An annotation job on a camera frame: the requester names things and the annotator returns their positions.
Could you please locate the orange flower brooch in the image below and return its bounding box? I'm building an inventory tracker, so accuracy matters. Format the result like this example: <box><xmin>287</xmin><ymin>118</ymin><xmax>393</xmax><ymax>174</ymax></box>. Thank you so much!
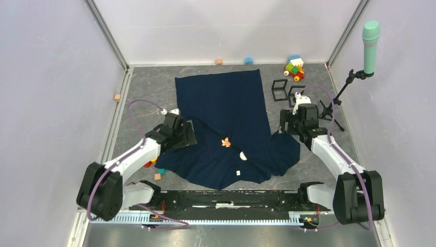
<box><xmin>222</xmin><ymin>137</ymin><xmax>231</xmax><ymax>148</ymax></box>

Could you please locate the navy blue t-shirt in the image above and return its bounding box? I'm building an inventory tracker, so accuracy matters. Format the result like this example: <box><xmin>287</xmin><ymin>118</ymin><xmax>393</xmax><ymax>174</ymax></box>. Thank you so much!
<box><xmin>155</xmin><ymin>69</ymin><xmax>301</xmax><ymax>190</ymax></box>

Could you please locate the round gold brooch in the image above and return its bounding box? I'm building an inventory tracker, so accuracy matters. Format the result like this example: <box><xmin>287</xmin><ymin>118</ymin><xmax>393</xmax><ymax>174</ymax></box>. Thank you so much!
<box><xmin>240</xmin><ymin>151</ymin><xmax>247</xmax><ymax>161</ymax></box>

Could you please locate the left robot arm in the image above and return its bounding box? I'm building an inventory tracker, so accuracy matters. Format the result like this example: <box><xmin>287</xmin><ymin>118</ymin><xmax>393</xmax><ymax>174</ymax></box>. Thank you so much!
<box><xmin>76</xmin><ymin>112</ymin><xmax>197</xmax><ymax>221</ymax></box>

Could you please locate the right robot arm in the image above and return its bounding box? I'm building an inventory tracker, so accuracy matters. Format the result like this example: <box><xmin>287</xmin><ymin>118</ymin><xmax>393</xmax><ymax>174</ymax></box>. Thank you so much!
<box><xmin>280</xmin><ymin>103</ymin><xmax>385</xmax><ymax>225</ymax></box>

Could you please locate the black microphone tripod stand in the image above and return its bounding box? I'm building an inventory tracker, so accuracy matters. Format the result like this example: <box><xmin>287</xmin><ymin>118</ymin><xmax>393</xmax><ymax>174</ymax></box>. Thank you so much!
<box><xmin>318</xmin><ymin>69</ymin><xmax>374</xmax><ymax>121</ymax></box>

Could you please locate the colourful toy block car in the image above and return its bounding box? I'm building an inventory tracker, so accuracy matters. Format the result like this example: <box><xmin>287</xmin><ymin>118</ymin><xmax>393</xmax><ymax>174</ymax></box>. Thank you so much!
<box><xmin>283</xmin><ymin>56</ymin><xmax>304</xmax><ymax>82</ymax></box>

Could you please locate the blue cup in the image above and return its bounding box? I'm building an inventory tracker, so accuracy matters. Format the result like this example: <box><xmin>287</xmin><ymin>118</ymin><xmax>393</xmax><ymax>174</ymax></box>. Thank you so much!
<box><xmin>244</xmin><ymin>57</ymin><xmax>253</xmax><ymax>65</ymax></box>

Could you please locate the mint green microphone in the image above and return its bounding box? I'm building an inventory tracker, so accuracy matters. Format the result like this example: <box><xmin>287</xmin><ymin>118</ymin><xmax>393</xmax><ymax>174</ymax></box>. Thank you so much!
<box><xmin>362</xmin><ymin>21</ymin><xmax>380</xmax><ymax>75</ymax></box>

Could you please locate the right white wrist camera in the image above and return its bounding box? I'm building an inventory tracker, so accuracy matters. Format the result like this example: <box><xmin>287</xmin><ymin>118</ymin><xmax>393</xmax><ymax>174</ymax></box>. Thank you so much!
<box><xmin>293</xmin><ymin>92</ymin><xmax>312</xmax><ymax>115</ymax></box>

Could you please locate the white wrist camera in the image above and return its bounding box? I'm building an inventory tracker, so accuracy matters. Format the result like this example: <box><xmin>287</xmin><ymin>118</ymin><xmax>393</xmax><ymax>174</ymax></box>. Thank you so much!
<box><xmin>160</xmin><ymin>109</ymin><xmax>180</xmax><ymax>115</ymax></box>
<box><xmin>293</xmin><ymin>92</ymin><xmax>312</xmax><ymax>115</ymax></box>

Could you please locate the left black display frame box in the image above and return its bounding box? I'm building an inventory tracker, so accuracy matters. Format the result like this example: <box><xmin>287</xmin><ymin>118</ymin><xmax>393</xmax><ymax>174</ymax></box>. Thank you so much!
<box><xmin>271</xmin><ymin>79</ymin><xmax>288</xmax><ymax>102</ymax></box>

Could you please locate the black display frame box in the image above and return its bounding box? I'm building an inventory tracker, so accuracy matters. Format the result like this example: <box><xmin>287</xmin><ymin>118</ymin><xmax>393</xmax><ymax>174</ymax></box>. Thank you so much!
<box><xmin>271</xmin><ymin>79</ymin><xmax>288</xmax><ymax>102</ymax></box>
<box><xmin>287</xmin><ymin>85</ymin><xmax>306</xmax><ymax>108</ymax></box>

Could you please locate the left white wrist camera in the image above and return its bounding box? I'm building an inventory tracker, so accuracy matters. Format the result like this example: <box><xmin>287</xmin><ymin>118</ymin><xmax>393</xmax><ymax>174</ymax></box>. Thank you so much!
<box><xmin>160</xmin><ymin>109</ymin><xmax>180</xmax><ymax>115</ymax></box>

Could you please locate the right black display frame box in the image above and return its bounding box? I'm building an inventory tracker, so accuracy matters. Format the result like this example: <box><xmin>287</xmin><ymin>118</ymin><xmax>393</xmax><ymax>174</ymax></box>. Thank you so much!
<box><xmin>287</xmin><ymin>85</ymin><xmax>306</xmax><ymax>108</ymax></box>

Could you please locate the red yellow ring stacker toy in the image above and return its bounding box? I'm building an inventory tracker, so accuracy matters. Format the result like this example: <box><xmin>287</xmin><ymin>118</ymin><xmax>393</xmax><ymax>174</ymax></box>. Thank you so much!
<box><xmin>144</xmin><ymin>158</ymin><xmax>157</xmax><ymax>168</ymax></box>

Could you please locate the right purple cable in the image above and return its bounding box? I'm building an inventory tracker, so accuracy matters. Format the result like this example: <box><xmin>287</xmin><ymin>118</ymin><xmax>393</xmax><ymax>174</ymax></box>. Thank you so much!
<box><xmin>299</xmin><ymin>85</ymin><xmax>375</xmax><ymax>233</ymax></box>

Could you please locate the purple cable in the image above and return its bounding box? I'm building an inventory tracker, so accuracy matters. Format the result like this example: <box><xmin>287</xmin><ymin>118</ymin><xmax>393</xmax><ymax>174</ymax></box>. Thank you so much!
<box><xmin>299</xmin><ymin>85</ymin><xmax>375</xmax><ymax>233</ymax></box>
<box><xmin>86</xmin><ymin>99</ymin><xmax>190</xmax><ymax>232</ymax></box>

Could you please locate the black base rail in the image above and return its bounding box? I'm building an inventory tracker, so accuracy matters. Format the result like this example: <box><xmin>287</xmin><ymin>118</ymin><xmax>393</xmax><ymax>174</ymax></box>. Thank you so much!
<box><xmin>145</xmin><ymin>190</ymin><xmax>328</xmax><ymax>220</ymax></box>

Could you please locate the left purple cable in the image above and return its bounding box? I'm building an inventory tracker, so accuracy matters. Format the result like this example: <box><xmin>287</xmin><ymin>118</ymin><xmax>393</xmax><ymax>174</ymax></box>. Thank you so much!
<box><xmin>86</xmin><ymin>99</ymin><xmax>190</xmax><ymax>232</ymax></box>

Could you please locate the aluminium frame rail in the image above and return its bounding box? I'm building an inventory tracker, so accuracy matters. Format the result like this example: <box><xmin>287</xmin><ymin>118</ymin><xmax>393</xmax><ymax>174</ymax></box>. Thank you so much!
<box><xmin>67</xmin><ymin>206</ymin><xmax>396</xmax><ymax>246</ymax></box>

